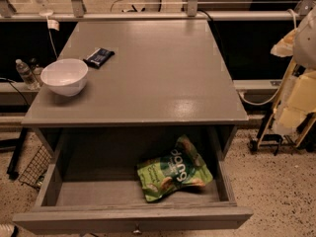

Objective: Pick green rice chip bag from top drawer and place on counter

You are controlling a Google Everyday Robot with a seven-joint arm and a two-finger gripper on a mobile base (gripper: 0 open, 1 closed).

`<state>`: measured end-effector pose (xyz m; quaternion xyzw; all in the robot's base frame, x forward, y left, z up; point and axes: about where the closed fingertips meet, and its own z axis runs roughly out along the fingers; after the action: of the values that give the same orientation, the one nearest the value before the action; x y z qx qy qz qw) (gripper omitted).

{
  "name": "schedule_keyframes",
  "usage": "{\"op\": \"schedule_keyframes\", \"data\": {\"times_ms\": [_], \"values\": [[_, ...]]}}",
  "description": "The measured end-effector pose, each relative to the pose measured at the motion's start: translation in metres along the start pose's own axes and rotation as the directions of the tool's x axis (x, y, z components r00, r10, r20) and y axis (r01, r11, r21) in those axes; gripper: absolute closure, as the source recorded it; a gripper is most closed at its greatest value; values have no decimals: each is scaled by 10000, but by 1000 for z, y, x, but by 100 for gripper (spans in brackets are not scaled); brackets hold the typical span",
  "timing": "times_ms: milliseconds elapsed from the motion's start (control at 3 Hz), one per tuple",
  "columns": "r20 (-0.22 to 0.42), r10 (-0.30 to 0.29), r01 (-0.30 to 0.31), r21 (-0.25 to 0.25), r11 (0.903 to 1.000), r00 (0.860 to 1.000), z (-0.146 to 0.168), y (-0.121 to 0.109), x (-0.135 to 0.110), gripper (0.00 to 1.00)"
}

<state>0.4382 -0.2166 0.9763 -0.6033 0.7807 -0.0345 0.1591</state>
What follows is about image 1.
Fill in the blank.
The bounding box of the grey cabinet counter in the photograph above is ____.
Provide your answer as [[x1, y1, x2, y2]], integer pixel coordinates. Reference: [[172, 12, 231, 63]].
[[23, 20, 247, 165]]

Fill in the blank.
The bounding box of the green rice chip bag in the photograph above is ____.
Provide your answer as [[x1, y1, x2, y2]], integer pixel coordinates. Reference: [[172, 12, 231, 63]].
[[137, 135, 213, 202]]

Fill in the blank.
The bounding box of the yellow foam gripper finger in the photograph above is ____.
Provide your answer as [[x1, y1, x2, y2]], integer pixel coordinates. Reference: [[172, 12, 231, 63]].
[[273, 69, 316, 135]]

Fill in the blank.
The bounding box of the white cable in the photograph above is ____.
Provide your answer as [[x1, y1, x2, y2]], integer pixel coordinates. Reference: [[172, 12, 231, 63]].
[[238, 8, 299, 107]]

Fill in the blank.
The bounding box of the clear plastic water bottle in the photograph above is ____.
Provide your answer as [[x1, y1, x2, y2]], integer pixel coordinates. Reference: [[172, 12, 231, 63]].
[[16, 59, 40, 90]]

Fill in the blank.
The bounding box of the white bowl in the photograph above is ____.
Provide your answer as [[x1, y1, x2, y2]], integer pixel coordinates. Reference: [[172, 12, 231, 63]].
[[40, 58, 88, 97]]

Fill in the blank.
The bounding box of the black wire rack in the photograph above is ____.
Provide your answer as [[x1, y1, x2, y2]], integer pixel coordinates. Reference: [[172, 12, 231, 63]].
[[19, 146, 51, 190]]

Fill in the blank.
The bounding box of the yellow frame cart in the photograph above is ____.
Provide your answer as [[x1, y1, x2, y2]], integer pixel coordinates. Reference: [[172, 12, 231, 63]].
[[249, 59, 316, 155]]

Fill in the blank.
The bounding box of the grey metal railing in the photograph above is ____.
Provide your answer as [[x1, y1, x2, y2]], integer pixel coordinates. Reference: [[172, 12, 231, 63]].
[[0, 0, 315, 22]]

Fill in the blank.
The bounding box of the dark blue snack bar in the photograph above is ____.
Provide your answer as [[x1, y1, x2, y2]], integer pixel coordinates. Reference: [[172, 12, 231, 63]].
[[83, 48, 115, 69]]

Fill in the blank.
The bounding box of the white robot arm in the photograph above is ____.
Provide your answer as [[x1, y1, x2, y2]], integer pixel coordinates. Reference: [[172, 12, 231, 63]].
[[271, 8, 316, 135]]

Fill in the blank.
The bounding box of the open grey top drawer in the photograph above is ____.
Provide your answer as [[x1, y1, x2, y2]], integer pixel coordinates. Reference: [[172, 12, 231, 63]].
[[13, 126, 253, 235]]

